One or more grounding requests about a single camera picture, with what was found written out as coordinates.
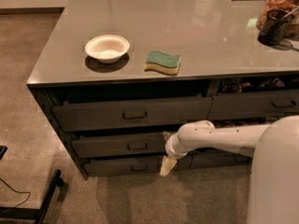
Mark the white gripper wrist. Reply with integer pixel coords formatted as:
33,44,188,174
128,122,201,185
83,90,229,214
160,132,188,176

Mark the white paper bowl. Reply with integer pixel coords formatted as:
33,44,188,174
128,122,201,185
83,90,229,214
85,35,130,63

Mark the black floor cable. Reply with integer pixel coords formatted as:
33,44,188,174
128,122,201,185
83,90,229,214
0,176,32,217

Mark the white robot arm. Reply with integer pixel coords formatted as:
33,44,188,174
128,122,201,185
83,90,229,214
160,115,299,224

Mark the grey drawer cabinet counter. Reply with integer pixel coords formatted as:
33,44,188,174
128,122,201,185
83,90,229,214
27,0,298,177

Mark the black stand base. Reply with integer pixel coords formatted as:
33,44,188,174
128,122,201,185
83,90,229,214
0,145,65,224

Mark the dark glass cup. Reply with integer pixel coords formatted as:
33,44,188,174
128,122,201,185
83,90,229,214
258,9,294,46

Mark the green yellow sponge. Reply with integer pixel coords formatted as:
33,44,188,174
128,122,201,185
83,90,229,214
144,51,180,76

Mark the glass snack jar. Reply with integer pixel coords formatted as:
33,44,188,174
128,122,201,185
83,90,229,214
256,0,299,37

